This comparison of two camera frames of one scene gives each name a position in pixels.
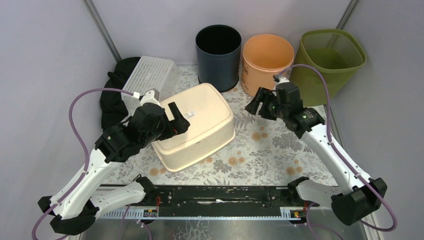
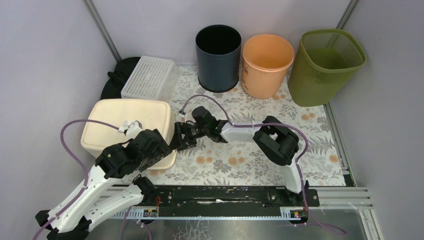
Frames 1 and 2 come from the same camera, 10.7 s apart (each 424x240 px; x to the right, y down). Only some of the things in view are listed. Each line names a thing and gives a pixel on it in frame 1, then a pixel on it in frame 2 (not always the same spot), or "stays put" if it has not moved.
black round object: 113,109 stays put
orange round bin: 264,56 stays put
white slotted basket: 149,73 stays put
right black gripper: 264,95 → 177,142
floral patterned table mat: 264,152 stays put
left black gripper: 171,125 → 175,141
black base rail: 220,196 stays put
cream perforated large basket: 211,128 → 152,114
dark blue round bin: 219,47 stays put
